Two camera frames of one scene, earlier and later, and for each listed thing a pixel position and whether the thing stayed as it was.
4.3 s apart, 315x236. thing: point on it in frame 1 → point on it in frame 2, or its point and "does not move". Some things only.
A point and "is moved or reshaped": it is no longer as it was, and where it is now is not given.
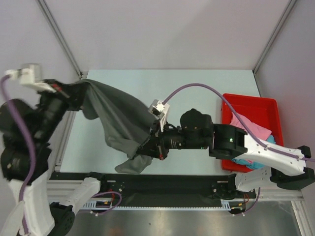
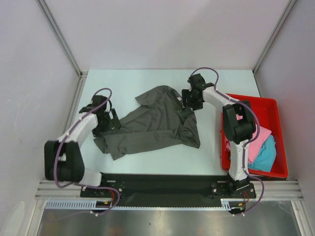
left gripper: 72,93 → 98,130
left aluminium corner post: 61,36 does not move
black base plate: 160,189 does not move
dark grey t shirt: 125,124 is moved or reshaped
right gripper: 154,145 → 197,106
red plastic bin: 266,111 does not move
